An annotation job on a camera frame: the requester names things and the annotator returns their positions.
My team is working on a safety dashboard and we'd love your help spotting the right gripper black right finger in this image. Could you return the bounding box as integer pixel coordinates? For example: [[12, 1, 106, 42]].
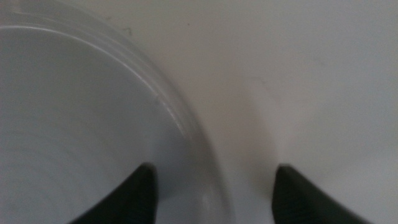
[[271, 164, 371, 224]]

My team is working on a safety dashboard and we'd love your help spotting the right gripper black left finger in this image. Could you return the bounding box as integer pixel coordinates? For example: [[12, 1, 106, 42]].
[[68, 162, 159, 224]]

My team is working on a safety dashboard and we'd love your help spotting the grey shallow bowl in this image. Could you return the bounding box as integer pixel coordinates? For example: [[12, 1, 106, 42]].
[[0, 0, 236, 224]]

